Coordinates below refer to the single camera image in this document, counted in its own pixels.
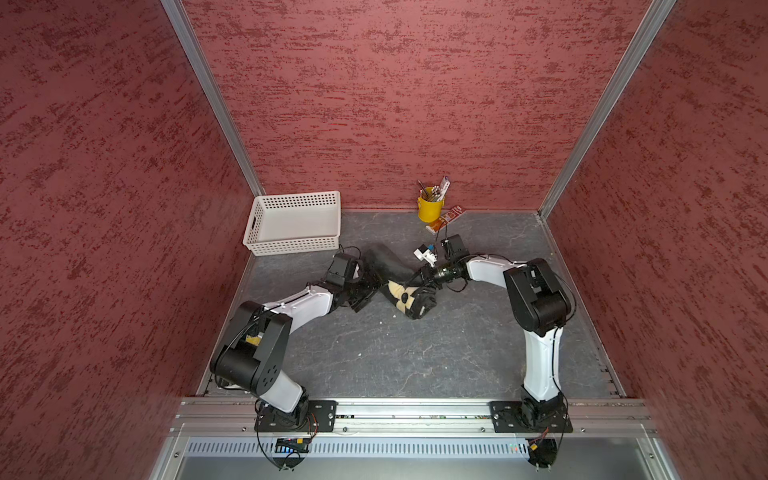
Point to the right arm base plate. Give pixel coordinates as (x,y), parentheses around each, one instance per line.
(508,417)

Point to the red flat box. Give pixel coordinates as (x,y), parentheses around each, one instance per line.
(445,219)

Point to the black pillowcase with beige flowers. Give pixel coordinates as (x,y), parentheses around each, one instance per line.
(411,291)

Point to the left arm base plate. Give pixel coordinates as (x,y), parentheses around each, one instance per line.
(318,415)

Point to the yellow pen cup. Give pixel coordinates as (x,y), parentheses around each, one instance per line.
(429,211)

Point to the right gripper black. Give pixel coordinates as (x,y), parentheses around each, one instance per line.
(428,275)

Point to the white perforated plastic basket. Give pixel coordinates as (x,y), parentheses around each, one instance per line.
(293,223)

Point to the corner aluminium post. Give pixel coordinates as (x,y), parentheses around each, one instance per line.
(649,27)
(184,31)

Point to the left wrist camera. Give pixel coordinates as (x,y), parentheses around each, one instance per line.
(344,270)

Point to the aluminium front rail frame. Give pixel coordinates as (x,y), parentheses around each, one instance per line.
(223,427)

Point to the pens in cup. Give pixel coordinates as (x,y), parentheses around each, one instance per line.
(436,193)

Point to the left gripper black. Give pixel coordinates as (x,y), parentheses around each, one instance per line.
(370,290)

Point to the left corner aluminium post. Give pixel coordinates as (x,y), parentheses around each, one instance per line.
(184,31)

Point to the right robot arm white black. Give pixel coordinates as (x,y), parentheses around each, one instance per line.
(541,307)

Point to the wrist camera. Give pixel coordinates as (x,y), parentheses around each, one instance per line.
(449,250)
(344,270)

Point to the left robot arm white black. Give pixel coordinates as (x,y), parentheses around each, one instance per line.
(251,354)

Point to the right corner aluminium post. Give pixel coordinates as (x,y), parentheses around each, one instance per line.
(649,27)

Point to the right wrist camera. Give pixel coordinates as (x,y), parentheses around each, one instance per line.
(449,250)

